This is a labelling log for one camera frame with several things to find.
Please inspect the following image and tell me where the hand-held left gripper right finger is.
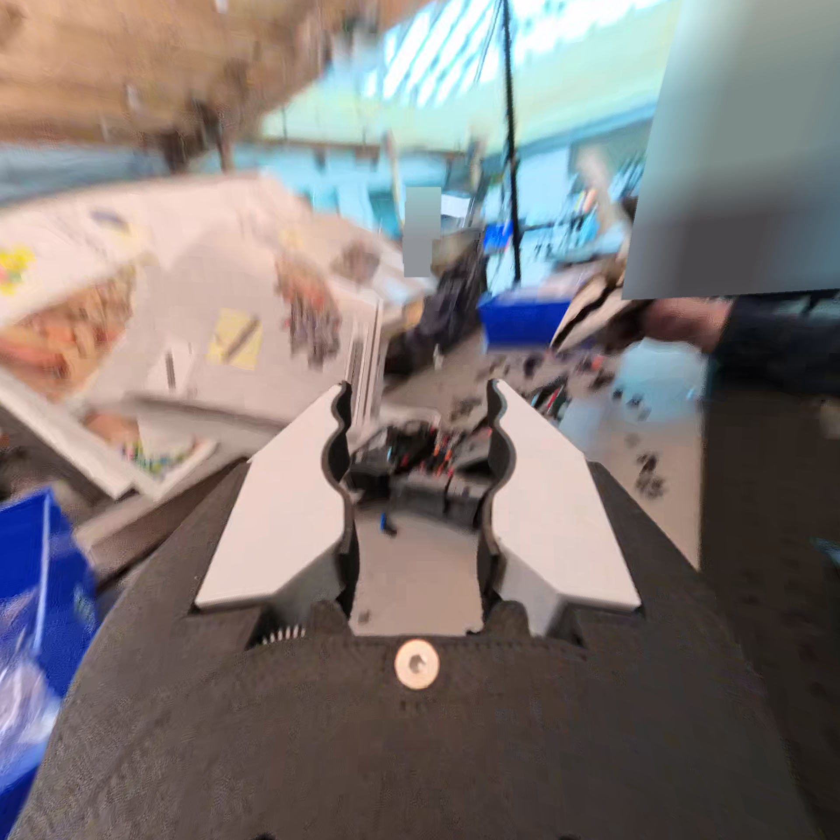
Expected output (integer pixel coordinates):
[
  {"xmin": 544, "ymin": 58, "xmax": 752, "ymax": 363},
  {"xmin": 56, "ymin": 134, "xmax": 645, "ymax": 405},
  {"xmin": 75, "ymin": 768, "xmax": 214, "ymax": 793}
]
[{"xmin": 478, "ymin": 379, "xmax": 643, "ymax": 637}]

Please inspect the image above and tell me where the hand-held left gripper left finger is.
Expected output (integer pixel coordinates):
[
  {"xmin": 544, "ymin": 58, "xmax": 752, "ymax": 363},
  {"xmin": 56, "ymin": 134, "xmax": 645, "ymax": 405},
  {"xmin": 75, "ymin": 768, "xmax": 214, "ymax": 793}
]
[{"xmin": 195, "ymin": 382, "xmax": 361, "ymax": 619}]

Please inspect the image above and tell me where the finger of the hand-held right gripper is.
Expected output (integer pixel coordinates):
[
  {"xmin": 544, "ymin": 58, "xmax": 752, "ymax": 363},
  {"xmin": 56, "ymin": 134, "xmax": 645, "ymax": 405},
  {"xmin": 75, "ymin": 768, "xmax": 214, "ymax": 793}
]
[
  {"xmin": 567, "ymin": 272, "xmax": 624, "ymax": 316},
  {"xmin": 550, "ymin": 303, "xmax": 634, "ymax": 353}
]

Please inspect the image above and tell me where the grey lego car model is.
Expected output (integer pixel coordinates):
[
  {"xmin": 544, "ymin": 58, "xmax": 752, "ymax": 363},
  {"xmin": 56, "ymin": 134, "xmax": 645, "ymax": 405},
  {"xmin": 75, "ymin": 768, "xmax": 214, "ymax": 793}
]
[{"xmin": 348, "ymin": 410, "xmax": 500, "ymax": 529}]

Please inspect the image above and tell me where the person's right forearm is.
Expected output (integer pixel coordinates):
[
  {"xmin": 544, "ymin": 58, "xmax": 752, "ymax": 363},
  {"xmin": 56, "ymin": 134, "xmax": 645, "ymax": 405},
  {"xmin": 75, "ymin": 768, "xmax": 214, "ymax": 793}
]
[{"xmin": 712, "ymin": 294, "xmax": 840, "ymax": 396}]

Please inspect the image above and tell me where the lego instruction booklet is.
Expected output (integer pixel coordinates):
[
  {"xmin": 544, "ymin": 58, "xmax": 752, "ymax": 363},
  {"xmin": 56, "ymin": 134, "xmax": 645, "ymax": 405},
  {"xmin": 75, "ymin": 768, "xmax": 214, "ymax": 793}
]
[{"xmin": 0, "ymin": 174, "xmax": 408, "ymax": 500}]

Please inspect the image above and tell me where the person's right hand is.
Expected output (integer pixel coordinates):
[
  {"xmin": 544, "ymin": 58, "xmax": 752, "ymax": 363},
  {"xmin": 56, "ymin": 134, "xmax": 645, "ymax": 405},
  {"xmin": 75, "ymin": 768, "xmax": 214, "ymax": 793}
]
[{"xmin": 638, "ymin": 297, "xmax": 731, "ymax": 355}]

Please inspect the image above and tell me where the colourful printed paper sheet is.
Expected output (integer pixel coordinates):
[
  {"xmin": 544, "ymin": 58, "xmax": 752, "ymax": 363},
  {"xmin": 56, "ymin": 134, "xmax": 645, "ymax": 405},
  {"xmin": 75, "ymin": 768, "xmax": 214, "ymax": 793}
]
[{"xmin": 85, "ymin": 413, "xmax": 219, "ymax": 501}]

